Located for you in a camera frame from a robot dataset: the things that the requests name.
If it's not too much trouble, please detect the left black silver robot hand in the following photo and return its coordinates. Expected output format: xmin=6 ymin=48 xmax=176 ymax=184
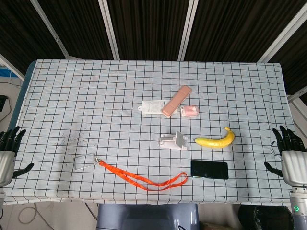
xmin=0 ymin=126 xmax=35 ymax=188

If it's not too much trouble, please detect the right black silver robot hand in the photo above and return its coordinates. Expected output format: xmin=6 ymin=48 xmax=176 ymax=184
xmin=263 ymin=125 xmax=307 ymax=186

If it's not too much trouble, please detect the black smartphone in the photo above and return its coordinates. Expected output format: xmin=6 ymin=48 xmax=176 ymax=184
xmin=191 ymin=160 xmax=229 ymax=180

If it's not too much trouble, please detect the white folding phone stand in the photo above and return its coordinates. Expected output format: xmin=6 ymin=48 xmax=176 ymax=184
xmin=159 ymin=130 xmax=190 ymax=151

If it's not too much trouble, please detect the black bag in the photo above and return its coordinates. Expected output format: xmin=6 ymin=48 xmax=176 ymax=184
xmin=239 ymin=205 xmax=295 ymax=230

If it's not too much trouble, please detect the clear badge holder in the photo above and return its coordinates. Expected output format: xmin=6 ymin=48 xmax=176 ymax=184
xmin=73 ymin=153 xmax=100 ymax=172

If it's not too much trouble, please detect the yellow banana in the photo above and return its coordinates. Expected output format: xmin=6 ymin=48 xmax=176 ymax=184
xmin=194 ymin=126 xmax=236 ymax=148

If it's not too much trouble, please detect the checked white tablecloth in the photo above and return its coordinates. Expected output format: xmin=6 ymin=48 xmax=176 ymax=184
xmin=2 ymin=59 xmax=303 ymax=206

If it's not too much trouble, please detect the small pink wrapped package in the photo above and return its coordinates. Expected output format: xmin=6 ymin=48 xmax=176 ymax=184
xmin=179 ymin=104 xmax=200 ymax=118

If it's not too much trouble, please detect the pink oblong case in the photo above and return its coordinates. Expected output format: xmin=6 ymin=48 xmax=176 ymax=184
xmin=162 ymin=85 xmax=193 ymax=118

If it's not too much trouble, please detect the blue-grey robot torso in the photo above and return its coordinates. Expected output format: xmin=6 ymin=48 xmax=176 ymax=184
xmin=96 ymin=203 xmax=200 ymax=230

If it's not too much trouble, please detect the white flat blister package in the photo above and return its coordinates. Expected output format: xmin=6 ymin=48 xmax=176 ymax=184
xmin=138 ymin=100 xmax=180 ymax=117

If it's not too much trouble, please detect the grey floor cable loop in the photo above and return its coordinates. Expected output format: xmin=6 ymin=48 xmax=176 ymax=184
xmin=18 ymin=203 xmax=52 ymax=230

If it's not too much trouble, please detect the white metal frame post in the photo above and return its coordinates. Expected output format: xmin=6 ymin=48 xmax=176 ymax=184
xmin=177 ymin=0 xmax=199 ymax=61
xmin=98 ymin=0 xmax=120 ymax=60
xmin=30 ymin=0 xmax=71 ymax=58
xmin=258 ymin=4 xmax=307 ymax=62
xmin=0 ymin=54 xmax=26 ymax=81

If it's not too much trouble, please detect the orange lanyard strap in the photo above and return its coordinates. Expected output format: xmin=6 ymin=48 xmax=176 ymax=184
xmin=97 ymin=160 xmax=188 ymax=192

